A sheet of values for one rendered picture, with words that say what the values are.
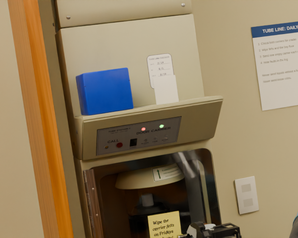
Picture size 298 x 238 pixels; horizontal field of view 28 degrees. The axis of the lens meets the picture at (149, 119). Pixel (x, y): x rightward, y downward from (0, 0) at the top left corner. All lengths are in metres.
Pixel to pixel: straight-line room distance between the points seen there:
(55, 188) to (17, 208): 0.54
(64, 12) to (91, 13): 0.06
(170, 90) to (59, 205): 0.35
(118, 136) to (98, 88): 0.12
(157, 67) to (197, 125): 0.17
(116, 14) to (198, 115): 0.30
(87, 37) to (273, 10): 0.83
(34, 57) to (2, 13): 0.55
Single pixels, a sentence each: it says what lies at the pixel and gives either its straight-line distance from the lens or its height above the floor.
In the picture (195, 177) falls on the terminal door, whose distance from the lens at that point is 1.42.
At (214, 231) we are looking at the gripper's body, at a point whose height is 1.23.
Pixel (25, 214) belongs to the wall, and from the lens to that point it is 1.80.
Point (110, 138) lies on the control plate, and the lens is 1.30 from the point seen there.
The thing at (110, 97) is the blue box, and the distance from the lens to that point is 1.26.
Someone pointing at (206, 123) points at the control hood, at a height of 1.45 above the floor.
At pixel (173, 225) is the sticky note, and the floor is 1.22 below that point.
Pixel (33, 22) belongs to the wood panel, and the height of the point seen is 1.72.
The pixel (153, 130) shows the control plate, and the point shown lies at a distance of 1.32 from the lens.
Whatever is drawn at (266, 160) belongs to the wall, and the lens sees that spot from 1.99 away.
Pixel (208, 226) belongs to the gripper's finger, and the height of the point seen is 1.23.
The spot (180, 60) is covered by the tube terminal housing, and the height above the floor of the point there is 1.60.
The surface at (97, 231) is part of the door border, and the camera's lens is 1.38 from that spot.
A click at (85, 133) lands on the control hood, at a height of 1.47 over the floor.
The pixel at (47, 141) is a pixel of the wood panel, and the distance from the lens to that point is 1.26.
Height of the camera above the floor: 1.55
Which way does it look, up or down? 3 degrees down
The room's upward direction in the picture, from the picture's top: 8 degrees counter-clockwise
